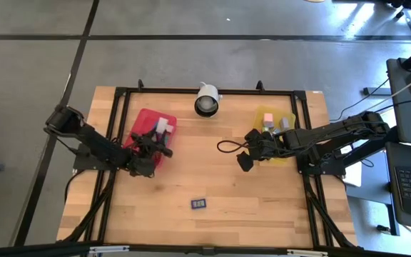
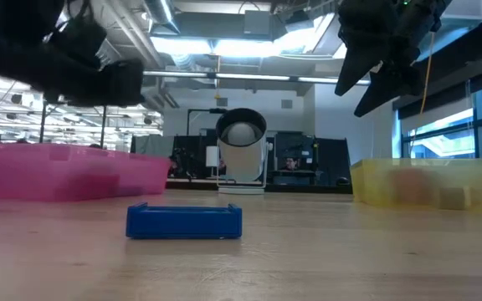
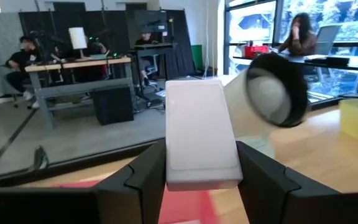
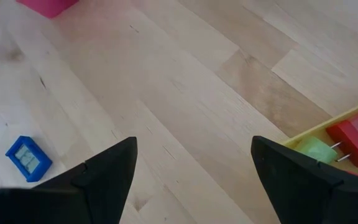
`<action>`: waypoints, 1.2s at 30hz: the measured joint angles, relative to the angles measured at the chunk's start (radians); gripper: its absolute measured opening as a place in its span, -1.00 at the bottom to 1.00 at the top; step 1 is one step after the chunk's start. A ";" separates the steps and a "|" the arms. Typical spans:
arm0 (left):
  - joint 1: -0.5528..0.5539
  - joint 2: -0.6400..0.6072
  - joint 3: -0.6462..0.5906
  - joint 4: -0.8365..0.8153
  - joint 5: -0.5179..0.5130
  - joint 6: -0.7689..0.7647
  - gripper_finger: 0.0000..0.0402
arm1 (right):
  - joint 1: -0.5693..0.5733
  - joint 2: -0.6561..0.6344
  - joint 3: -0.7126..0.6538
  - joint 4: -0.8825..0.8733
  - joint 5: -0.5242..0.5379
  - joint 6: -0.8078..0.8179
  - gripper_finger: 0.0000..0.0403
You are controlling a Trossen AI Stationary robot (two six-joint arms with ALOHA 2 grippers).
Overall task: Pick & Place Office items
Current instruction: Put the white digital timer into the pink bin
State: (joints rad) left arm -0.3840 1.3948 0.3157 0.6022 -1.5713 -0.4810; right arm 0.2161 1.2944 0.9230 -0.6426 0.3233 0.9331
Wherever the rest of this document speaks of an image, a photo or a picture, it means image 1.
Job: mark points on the black desk leg frame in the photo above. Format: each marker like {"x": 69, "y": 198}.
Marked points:
{"x": 369, "y": 151}

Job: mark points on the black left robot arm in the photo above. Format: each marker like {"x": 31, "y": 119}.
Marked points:
{"x": 98, "y": 144}

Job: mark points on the grey-blue wall charger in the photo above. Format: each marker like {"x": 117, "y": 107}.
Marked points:
{"x": 284, "y": 123}

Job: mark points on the black aluminium table frame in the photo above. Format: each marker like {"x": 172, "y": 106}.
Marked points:
{"x": 209, "y": 91}

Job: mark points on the red translucent plastic bin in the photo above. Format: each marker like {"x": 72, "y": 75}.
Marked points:
{"x": 145, "y": 119}

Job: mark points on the teal small wall charger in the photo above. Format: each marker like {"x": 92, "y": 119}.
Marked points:
{"x": 277, "y": 131}

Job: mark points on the blue digital display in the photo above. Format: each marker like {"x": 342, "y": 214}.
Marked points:
{"x": 198, "y": 203}

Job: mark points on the black floor foot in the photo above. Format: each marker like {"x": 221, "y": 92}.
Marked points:
{"x": 371, "y": 91}

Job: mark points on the yellow translucent plastic bin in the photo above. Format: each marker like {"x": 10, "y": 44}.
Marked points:
{"x": 280, "y": 110}

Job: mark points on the beige round object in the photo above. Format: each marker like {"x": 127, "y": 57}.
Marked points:
{"x": 314, "y": 0}

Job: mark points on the white small box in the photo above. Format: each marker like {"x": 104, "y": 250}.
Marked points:
{"x": 170, "y": 128}

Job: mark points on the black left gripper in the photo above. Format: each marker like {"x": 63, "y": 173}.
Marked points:
{"x": 141, "y": 157}

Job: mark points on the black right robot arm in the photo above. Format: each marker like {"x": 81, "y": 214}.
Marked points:
{"x": 334, "y": 133}

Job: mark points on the black office chair base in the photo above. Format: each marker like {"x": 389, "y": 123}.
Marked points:
{"x": 405, "y": 3}

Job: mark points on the dark grey desk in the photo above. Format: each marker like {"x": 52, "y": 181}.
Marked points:
{"x": 405, "y": 107}

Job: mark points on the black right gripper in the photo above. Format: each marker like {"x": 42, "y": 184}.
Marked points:
{"x": 268, "y": 146}

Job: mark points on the white paper sheet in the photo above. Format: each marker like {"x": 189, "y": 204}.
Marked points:
{"x": 353, "y": 175}

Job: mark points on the black frame crossbeam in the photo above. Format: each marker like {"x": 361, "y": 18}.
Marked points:
{"x": 48, "y": 250}

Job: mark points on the white digital display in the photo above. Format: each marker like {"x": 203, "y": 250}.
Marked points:
{"x": 161, "y": 125}

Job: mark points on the pink wall charger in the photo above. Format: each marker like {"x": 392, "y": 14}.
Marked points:
{"x": 268, "y": 118}

